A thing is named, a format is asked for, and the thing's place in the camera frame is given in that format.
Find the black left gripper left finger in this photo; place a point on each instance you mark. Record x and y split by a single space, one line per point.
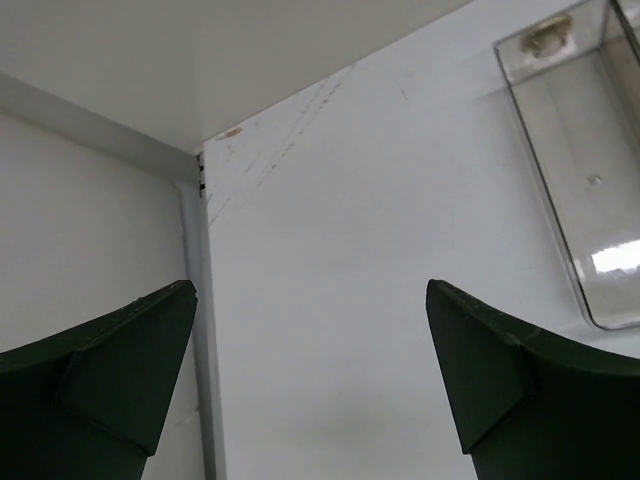
91 402

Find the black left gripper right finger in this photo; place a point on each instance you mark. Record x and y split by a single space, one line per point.
528 403

